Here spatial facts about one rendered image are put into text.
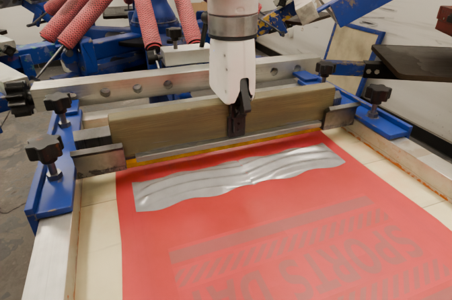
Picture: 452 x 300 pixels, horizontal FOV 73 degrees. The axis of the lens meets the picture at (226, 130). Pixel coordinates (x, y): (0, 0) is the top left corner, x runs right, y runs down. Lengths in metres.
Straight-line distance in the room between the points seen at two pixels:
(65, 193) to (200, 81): 0.41
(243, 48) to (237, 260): 0.28
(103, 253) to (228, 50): 0.31
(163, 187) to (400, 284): 0.33
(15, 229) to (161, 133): 1.63
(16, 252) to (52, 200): 1.48
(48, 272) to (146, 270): 0.10
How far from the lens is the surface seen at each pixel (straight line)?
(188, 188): 0.48
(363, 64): 1.28
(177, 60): 0.76
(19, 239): 1.99
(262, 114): 0.55
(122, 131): 0.49
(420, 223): 0.51
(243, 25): 0.46
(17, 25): 4.76
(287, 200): 0.48
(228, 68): 0.45
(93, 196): 0.51
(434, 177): 0.57
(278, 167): 0.53
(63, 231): 0.42
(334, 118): 0.62
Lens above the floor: 1.27
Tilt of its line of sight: 29 degrees down
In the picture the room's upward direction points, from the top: straight up
